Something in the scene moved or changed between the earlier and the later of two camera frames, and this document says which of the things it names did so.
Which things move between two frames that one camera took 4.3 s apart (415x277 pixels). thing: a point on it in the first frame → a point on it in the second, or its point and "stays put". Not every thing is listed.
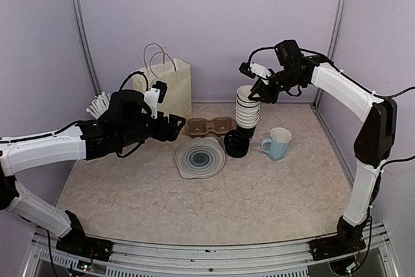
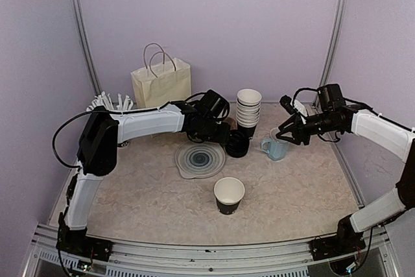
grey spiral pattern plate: x=200 y=157 stays put
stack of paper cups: x=247 y=111 stays put
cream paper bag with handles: x=159 y=66 stays put
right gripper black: x=268 y=96 → x=301 y=133
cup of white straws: x=100 y=105 stays put
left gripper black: x=173 y=132 → x=223 y=138
